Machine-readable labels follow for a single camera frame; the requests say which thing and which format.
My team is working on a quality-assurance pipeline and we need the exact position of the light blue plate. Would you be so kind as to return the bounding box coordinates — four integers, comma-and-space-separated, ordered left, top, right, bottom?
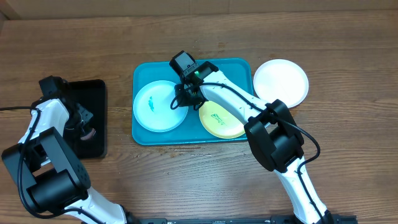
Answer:
132, 80, 188, 133

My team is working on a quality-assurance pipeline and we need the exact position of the white plate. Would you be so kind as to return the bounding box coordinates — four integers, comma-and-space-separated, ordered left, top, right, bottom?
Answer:
253, 59, 309, 108

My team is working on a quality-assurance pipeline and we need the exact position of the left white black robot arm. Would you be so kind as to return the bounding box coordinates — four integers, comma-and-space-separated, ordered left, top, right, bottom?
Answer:
1, 76, 134, 224

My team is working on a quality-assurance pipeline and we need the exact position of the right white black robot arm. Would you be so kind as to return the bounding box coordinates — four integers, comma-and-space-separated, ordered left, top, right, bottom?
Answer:
169, 51, 334, 223

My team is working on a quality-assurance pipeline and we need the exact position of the black tray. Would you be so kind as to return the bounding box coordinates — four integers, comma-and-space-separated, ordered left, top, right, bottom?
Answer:
63, 79, 108, 159

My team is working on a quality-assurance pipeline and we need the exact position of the teal plastic tray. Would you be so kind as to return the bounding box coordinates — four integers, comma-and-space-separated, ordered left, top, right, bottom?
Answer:
131, 58, 254, 146

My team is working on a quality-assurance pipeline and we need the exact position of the yellow-green plate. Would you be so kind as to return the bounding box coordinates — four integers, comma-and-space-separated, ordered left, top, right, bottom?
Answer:
199, 101, 244, 139

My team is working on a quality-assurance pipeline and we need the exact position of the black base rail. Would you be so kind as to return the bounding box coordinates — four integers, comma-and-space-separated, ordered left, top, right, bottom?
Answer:
81, 214, 358, 224

